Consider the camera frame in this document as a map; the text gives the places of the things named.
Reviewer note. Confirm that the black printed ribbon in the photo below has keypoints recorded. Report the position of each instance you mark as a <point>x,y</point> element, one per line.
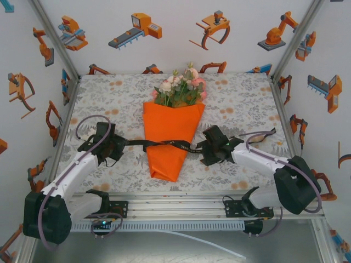
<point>178,144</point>

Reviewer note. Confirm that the orange wrapping paper sheet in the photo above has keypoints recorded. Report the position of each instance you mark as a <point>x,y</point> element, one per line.
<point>170,123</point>

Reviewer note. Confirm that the cream fake flower stem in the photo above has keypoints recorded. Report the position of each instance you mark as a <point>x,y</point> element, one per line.
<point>166,86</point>

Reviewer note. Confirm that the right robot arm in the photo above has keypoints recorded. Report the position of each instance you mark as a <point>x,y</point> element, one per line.
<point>257,157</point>

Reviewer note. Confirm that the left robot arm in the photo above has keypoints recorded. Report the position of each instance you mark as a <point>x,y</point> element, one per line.
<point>74,172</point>

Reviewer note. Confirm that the floral patterned table mat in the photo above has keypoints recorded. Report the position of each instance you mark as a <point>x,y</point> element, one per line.
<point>131,178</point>

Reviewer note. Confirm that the black controller box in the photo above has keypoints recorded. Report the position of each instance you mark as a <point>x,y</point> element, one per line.
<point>253,227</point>
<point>102,223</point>

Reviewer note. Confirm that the white plastic tube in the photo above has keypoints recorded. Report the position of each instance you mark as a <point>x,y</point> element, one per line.
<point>220,248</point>

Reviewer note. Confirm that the brushed metal panel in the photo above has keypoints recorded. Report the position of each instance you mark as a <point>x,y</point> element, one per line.
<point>109,249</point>

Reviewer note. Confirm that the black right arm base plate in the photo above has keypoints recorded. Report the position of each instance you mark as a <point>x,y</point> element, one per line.
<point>231,209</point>

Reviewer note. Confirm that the aluminium rail frame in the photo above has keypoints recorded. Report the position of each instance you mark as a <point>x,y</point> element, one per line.
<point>175,211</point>

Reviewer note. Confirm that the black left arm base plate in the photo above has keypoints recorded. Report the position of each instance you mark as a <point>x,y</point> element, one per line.
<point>122,209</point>

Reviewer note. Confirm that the aluminium side rail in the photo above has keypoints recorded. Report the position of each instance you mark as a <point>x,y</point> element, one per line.
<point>277,96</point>
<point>72,91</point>

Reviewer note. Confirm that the aluminium frame post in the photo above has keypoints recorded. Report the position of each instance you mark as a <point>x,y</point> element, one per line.
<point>296,41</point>
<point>56,41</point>

